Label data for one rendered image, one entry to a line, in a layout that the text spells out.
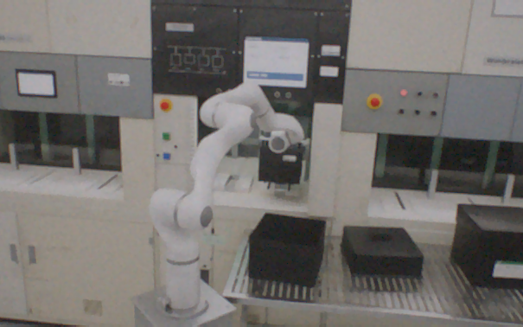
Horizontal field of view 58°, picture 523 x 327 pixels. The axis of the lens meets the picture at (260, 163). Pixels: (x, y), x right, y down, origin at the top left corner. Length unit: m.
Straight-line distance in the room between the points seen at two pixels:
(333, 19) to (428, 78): 0.48
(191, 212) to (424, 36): 1.26
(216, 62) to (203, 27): 0.16
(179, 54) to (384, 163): 1.27
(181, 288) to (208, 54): 1.05
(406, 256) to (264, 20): 1.16
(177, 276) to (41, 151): 1.69
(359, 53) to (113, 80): 1.13
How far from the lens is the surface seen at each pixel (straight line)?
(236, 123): 1.65
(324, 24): 2.13
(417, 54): 2.19
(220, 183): 2.50
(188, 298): 1.71
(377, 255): 1.98
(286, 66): 2.14
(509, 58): 2.28
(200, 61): 2.19
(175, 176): 2.35
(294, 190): 2.48
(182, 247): 1.62
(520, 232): 2.07
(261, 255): 1.87
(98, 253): 2.66
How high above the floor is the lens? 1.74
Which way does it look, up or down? 17 degrees down
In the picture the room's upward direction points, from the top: 2 degrees clockwise
